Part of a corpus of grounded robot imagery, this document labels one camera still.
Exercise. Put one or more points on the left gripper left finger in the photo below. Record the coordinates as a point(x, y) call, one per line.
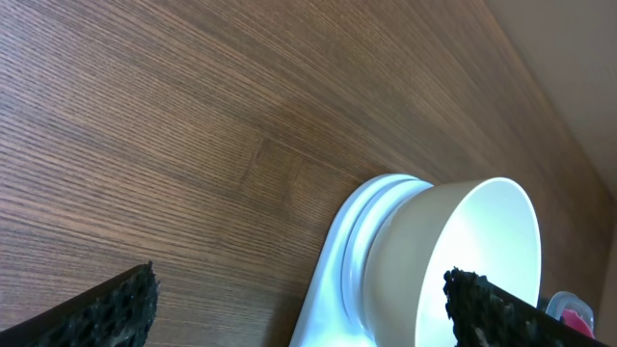
point(117, 312)

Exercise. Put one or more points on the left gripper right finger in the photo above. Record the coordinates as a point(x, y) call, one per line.
point(486, 315)

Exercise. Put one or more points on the pink scoop blue handle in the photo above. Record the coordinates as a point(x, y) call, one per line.
point(571, 319)

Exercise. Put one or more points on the white bowl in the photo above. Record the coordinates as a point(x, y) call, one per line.
point(488, 227)

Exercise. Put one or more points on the white digital kitchen scale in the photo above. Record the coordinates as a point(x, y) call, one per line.
point(332, 313)

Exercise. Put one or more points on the clear plastic container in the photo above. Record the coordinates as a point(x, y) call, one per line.
point(554, 306)

